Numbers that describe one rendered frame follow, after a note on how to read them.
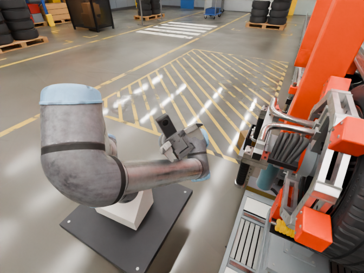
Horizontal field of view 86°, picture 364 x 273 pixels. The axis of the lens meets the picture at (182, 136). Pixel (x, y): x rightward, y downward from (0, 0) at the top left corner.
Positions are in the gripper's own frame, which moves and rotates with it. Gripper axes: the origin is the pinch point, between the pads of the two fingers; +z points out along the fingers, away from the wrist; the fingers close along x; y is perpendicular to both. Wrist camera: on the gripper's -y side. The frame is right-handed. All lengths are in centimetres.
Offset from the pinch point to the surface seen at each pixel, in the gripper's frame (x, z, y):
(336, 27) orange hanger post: -85, -11, 3
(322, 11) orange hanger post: -242, -124, -7
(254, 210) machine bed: -28, -77, 87
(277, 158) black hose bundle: -21.8, 0.4, 24.3
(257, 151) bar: -18.9, -3.4, 19.8
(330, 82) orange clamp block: -66, -9, 19
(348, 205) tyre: -24.2, 13.9, 40.3
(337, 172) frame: -28.9, 11.3, 33.2
